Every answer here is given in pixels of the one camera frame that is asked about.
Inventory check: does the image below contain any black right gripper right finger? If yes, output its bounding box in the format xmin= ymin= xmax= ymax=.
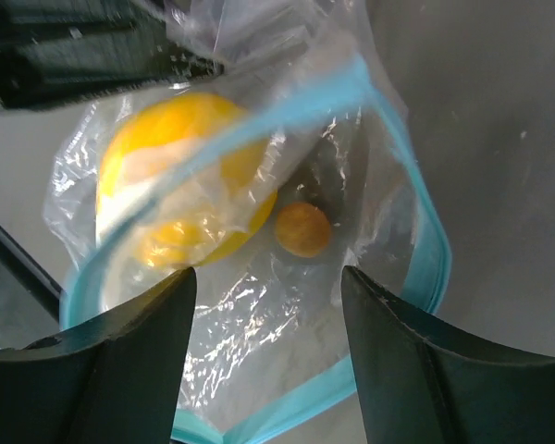
xmin=341 ymin=266 xmax=555 ymax=443

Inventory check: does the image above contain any small tan fake mushroom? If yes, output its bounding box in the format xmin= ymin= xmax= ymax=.
xmin=274 ymin=202 xmax=331 ymax=258

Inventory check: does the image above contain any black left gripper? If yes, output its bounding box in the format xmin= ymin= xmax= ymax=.
xmin=0 ymin=1 xmax=222 ymax=111

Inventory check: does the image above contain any yellow fake lemon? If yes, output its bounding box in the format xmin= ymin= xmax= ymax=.
xmin=95 ymin=92 xmax=277 ymax=268

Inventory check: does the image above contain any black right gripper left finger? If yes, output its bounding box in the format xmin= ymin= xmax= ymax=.
xmin=0 ymin=269 xmax=197 ymax=443

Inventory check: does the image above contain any clear zip top bag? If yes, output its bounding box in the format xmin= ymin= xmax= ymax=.
xmin=43 ymin=1 xmax=451 ymax=443

